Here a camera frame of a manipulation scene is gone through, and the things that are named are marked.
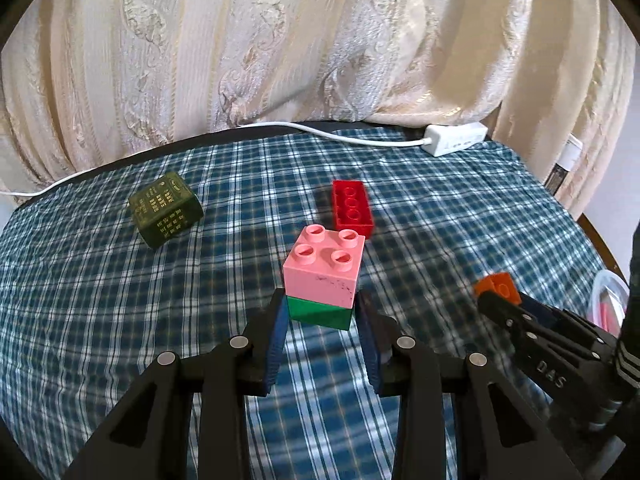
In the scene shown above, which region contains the cream patterned curtain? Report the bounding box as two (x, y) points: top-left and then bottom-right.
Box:
(0, 0), (637, 207)

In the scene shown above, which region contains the clear plastic container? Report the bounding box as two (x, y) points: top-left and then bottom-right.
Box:
(589, 269), (631, 334)

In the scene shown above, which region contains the pink toy brick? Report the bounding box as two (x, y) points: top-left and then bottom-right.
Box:
(283, 225), (365, 309)

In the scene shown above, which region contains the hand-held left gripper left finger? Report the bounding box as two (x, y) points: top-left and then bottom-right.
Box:
(62, 289), (292, 480)

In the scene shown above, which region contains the orange toy brick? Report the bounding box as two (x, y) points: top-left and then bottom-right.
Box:
(473, 272), (522, 307)

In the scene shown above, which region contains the plain green toy brick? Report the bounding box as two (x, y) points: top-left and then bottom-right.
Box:
(287, 295), (352, 331)

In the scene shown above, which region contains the dark green printed box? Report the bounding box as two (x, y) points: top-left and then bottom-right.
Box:
(128, 172), (204, 249)

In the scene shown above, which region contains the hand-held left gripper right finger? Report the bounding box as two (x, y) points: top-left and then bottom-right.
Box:
(355, 291), (584, 480)

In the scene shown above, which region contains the white power strip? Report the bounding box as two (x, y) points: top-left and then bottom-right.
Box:
(422, 121), (489, 157)

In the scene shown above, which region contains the red toy brick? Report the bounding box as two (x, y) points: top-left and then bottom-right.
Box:
(332, 180), (375, 240)

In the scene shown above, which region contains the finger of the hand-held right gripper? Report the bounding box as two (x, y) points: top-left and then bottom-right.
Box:
(477, 290), (577, 407)
(517, 295), (617, 347)

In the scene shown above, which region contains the blue plaid tablecloth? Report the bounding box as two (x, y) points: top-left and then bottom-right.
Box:
(0, 127), (627, 480)

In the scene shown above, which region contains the white power cable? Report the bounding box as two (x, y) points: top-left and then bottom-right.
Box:
(0, 120), (432, 199)

